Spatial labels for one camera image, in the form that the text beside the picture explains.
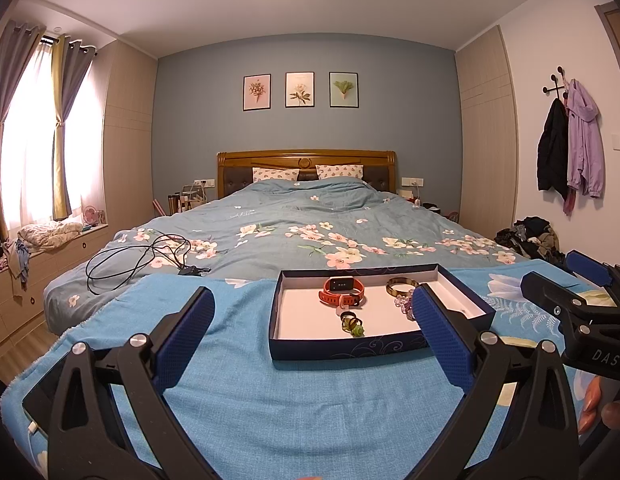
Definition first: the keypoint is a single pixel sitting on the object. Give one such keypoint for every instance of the grey framed door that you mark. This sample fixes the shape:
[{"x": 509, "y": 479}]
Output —
[{"x": 619, "y": 35}]

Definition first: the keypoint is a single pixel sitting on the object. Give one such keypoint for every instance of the beige window seat cabinet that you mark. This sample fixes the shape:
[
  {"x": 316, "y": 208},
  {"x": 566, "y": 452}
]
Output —
[{"x": 54, "y": 270}]

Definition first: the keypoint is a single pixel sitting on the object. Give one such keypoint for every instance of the person's right hand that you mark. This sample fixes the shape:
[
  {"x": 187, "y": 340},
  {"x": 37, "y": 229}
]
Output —
[{"x": 617, "y": 414}]

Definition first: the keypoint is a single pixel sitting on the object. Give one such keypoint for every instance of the tortoiseshell bangle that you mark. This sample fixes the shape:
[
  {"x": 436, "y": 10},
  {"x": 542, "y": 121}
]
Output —
[{"x": 390, "y": 290}]

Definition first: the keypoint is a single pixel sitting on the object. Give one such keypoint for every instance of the white wall socket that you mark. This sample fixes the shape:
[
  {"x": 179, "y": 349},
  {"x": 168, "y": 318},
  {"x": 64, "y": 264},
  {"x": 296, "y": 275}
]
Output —
[
  {"x": 412, "y": 181},
  {"x": 204, "y": 183}
]

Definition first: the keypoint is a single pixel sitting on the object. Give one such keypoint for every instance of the white light switch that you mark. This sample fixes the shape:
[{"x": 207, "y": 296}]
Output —
[{"x": 615, "y": 144}]

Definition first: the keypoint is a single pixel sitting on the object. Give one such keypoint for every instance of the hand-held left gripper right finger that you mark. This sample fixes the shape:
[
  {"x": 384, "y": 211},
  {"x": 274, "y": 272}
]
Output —
[{"x": 440, "y": 332}]

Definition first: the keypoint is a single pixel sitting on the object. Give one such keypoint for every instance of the green and grey curtain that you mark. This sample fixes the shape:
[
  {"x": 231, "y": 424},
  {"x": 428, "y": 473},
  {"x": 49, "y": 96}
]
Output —
[{"x": 67, "y": 110}]

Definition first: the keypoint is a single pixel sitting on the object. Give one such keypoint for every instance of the white flower framed picture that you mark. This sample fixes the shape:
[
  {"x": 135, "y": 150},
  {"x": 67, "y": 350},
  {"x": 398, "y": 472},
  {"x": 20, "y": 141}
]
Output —
[{"x": 300, "y": 89}]

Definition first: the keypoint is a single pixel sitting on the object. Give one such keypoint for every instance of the green leaf framed picture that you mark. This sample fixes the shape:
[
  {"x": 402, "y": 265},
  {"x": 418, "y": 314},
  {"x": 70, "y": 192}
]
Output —
[{"x": 344, "y": 89}]

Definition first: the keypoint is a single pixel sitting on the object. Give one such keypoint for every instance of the bedside bottles and clutter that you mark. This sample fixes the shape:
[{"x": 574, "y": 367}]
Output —
[{"x": 187, "y": 201}]

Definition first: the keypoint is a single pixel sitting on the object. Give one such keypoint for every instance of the cream bundled cloth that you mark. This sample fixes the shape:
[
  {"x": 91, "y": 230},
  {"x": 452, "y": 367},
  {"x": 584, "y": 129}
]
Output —
[{"x": 49, "y": 235}]

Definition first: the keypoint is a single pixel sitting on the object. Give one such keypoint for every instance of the floral blue duvet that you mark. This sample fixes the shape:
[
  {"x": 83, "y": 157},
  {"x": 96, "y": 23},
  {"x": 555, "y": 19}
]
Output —
[{"x": 290, "y": 220}]

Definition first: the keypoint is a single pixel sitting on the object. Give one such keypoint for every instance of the dark blue box lid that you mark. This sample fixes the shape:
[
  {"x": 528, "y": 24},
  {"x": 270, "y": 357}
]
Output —
[{"x": 305, "y": 315}]

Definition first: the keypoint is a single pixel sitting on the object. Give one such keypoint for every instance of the wooden bed headboard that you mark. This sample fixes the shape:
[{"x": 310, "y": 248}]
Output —
[{"x": 275, "y": 159}]

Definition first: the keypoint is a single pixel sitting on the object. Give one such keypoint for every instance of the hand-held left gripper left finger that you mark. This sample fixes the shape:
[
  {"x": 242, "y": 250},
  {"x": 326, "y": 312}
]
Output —
[{"x": 187, "y": 332}]

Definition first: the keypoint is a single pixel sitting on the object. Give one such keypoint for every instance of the orange smart watch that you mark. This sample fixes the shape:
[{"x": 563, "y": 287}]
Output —
[{"x": 327, "y": 297}]

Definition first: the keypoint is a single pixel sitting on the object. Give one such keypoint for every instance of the black wall coat rack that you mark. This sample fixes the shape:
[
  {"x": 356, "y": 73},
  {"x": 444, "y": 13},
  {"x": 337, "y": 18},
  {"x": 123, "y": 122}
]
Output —
[{"x": 556, "y": 84}]

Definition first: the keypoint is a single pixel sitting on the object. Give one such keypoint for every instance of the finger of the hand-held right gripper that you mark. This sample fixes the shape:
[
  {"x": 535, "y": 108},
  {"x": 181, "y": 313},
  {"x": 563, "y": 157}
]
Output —
[
  {"x": 587, "y": 266},
  {"x": 550, "y": 294}
]

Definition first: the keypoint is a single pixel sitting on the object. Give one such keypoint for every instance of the purple jacket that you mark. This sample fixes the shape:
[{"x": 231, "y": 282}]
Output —
[{"x": 585, "y": 145}]

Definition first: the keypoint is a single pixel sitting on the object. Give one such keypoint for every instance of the light blue printed blanket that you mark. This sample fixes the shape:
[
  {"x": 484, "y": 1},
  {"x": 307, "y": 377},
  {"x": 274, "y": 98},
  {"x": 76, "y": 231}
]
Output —
[{"x": 270, "y": 410}]

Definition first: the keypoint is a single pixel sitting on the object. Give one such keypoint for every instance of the blue hanging cloth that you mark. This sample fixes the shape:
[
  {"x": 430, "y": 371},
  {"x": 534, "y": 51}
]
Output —
[{"x": 20, "y": 262}]

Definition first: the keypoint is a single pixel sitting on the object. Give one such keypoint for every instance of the patterned white pillow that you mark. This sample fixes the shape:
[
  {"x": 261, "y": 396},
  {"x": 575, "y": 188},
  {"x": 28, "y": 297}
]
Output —
[
  {"x": 340, "y": 171},
  {"x": 276, "y": 174}
]

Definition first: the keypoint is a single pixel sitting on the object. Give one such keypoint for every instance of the black curtain rod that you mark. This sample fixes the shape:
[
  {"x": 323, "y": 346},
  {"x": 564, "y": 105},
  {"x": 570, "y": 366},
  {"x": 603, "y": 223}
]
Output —
[{"x": 47, "y": 40}]

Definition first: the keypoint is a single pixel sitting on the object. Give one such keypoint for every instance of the pink desk fan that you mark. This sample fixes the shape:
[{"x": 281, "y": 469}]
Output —
[{"x": 90, "y": 215}]

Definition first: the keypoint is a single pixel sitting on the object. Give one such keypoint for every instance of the black jacket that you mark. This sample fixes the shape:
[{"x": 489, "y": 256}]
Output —
[{"x": 551, "y": 155}]

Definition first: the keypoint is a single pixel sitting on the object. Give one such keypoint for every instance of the pink flower framed picture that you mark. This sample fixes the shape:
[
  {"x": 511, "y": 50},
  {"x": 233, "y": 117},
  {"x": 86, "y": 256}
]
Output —
[{"x": 257, "y": 92}]

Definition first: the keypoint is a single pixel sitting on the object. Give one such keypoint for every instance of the white sheer curtain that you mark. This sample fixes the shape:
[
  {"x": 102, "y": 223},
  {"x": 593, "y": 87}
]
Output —
[{"x": 34, "y": 160}]

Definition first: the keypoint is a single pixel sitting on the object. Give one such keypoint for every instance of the pile of dark clothes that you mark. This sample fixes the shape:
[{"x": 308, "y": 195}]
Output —
[{"x": 532, "y": 237}]

